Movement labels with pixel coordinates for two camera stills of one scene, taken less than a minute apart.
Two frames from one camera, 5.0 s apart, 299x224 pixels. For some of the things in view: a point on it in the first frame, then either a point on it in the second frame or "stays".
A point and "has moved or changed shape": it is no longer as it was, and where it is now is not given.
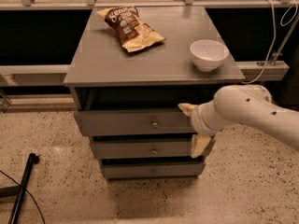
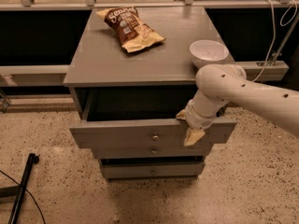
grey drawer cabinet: (128, 104) stays
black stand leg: (19, 190) stays
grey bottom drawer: (156, 169) stays
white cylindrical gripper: (197, 120) -> (199, 120)
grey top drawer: (155, 122) has moved or changed shape
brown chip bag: (127, 26) stays
